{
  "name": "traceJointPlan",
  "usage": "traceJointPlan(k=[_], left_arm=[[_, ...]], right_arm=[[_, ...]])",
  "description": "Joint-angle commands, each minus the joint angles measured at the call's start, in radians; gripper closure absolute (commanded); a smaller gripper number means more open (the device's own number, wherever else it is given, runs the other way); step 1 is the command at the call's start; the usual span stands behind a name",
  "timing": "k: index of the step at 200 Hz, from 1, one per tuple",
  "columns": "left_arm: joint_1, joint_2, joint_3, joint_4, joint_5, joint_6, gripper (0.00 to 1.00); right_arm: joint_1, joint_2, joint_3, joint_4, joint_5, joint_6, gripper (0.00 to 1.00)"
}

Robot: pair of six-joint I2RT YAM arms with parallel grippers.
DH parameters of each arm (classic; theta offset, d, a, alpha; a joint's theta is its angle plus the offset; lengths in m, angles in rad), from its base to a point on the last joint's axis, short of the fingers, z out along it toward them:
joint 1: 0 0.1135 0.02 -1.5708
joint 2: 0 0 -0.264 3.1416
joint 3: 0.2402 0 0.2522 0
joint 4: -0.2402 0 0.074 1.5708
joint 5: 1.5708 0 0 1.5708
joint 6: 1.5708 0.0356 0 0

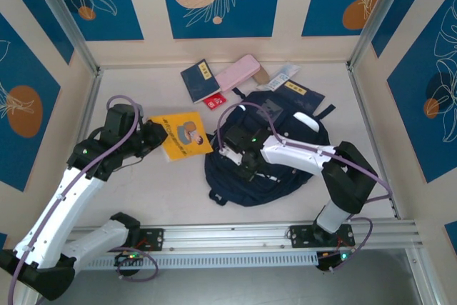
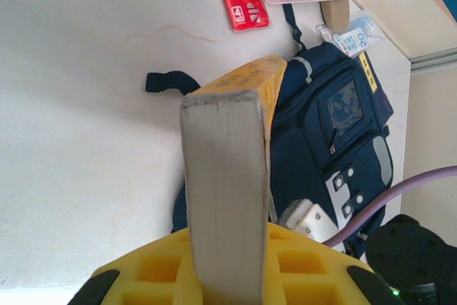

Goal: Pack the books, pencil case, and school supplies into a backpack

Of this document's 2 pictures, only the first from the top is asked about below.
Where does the yellow picture book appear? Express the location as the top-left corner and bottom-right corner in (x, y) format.
(148, 111), (214, 163)

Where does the red box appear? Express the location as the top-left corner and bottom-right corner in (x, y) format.
(203, 93), (226, 109)

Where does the navy blue backpack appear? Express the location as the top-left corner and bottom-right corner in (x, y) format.
(204, 86), (336, 208)

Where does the pink pencil case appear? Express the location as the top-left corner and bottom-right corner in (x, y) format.
(215, 54), (261, 92)

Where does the navy book yellow label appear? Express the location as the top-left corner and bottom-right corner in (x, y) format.
(276, 79), (326, 115)
(180, 58), (221, 104)

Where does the white blue plastic packet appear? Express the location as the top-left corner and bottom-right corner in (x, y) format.
(256, 64), (301, 91)

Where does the blue panel white flower drawing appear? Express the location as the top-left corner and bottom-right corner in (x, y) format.
(44, 0), (145, 42)

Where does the blue panel orange oval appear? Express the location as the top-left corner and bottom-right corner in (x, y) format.
(0, 11), (61, 192)

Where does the blue panel large peach circle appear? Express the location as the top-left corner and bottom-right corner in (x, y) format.
(158, 0), (285, 40)

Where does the small black controller board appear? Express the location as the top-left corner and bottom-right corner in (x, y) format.
(316, 251), (353, 273)
(114, 251), (144, 267)

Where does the blue panel white leaf drawing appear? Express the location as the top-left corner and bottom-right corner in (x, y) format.
(387, 0), (457, 184)

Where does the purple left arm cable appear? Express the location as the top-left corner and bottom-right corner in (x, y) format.
(6, 94), (159, 305)

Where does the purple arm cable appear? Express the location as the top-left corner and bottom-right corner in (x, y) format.
(6, 94), (159, 305)
(216, 102), (393, 274)

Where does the aluminium side rail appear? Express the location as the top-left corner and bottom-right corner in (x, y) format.
(16, 67), (104, 305)
(345, 63), (435, 305)

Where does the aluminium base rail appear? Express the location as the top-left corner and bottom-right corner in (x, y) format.
(71, 219), (424, 251)

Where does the grey slotted cable duct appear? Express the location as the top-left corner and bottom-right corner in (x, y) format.
(74, 250), (318, 271)

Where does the aluminium frame post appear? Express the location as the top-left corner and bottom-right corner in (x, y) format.
(346, 0), (440, 70)
(25, 0), (102, 74)

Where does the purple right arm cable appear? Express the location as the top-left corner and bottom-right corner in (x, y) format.
(216, 102), (393, 274)

